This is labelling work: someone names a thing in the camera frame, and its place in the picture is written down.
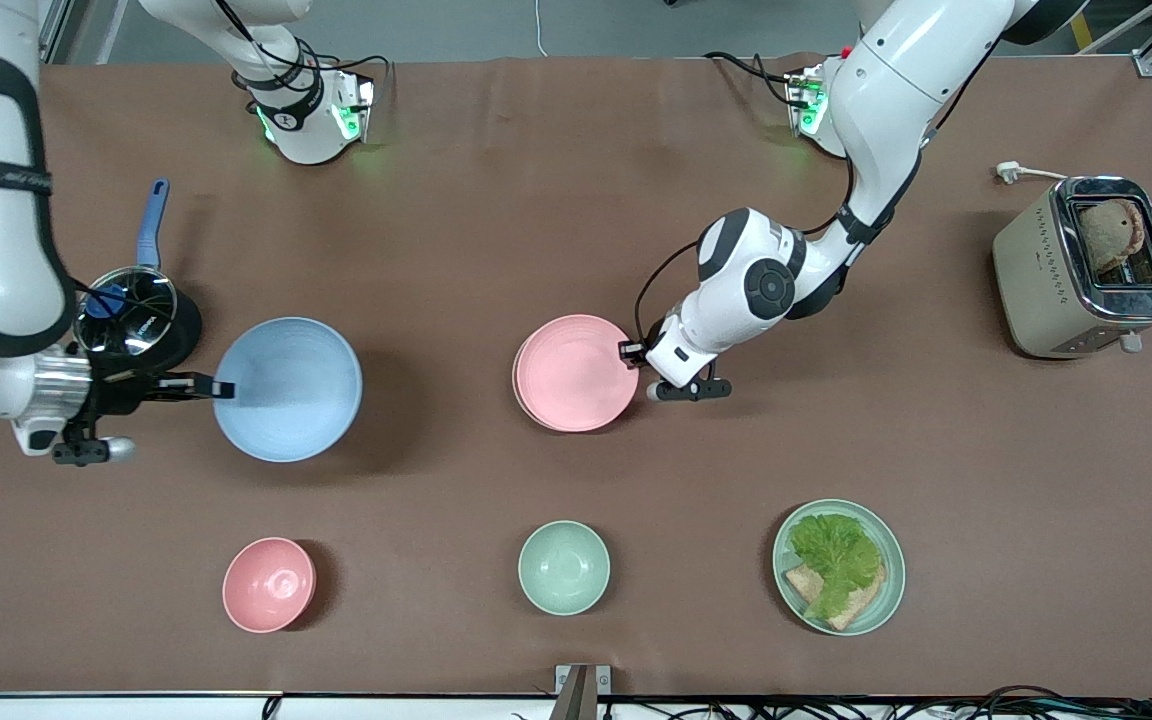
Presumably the pink shallow bowl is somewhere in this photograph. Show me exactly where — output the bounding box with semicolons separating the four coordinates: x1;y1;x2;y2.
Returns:
515;314;641;433

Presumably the blue shallow bowl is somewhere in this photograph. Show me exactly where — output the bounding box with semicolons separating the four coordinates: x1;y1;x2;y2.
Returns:
212;317;364;463

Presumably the glass lid with blue knob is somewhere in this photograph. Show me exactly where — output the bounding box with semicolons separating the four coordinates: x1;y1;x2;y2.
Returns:
74;266;180;359

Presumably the beige shallow bowl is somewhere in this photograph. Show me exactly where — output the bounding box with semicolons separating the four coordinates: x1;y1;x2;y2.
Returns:
512;345;541;425

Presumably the small pink deep bowl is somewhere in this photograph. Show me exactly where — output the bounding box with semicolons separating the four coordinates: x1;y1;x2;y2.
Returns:
222;537;318;635

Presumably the small green deep bowl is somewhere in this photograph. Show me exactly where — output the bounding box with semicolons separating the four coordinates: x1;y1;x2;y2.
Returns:
518;520;612;616

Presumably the green lettuce leaf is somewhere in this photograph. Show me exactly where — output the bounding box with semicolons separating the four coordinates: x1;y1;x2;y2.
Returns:
788;513;883;621

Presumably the base connector box green light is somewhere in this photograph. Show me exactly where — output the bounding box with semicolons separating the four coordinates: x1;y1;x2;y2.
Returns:
331;72;378;144
784;66;829;138

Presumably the brown bread slice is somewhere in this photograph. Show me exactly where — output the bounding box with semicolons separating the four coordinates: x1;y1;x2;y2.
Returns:
784;562;888;632

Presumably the green plate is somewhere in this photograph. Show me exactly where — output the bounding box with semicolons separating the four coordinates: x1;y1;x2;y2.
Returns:
772;498;907;637

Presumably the beige chrome toaster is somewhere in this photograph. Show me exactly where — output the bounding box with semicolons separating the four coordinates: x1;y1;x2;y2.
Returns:
992;176;1152;361

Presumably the white toaster plug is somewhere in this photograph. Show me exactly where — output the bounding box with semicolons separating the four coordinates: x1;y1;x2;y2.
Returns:
996;161;1067;185

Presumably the toast slice in toaster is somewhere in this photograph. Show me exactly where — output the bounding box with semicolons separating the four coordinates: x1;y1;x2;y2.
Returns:
1079;199;1145;274

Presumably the dark saucepan with blue handle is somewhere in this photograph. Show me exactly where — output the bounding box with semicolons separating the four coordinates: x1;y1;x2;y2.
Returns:
72;178;205;377

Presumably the black base cable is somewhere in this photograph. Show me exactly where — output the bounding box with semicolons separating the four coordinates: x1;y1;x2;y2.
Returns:
211;0;395;101
703;50;799;107

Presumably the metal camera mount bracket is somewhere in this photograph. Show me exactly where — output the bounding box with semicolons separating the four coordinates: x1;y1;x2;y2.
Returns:
554;664;613;720

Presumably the black floor cable loop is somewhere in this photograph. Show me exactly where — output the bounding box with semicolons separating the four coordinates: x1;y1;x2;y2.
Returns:
976;684;1077;716

